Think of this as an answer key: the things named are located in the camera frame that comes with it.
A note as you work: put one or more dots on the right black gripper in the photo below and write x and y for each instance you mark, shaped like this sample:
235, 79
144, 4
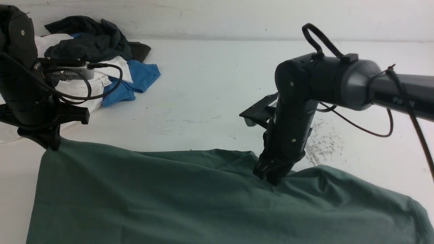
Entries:
287, 134

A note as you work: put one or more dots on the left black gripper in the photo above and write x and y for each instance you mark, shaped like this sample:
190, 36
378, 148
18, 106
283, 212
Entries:
32, 105

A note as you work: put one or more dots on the green long-sleeved shirt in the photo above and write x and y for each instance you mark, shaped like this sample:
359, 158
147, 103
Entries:
91, 193

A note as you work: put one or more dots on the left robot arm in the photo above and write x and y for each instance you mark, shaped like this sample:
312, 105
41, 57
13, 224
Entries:
17, 40

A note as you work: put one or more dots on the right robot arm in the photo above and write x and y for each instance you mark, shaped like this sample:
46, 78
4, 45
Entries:
304, 82

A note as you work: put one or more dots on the white shirt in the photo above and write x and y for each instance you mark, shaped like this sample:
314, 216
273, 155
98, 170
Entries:
103, 78

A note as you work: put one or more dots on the dark grey shirt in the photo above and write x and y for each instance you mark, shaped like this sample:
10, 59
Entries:
93, 41

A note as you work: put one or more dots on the blue shirt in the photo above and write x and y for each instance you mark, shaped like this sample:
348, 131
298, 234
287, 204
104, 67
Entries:
143, 76

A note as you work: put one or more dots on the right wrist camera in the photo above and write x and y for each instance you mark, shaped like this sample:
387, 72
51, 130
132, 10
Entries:
261, 112

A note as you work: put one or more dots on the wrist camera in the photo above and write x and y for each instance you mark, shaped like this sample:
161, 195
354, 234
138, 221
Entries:
261, 112
64, 69

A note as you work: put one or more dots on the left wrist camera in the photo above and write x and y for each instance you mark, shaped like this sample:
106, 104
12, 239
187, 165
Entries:
64, 69

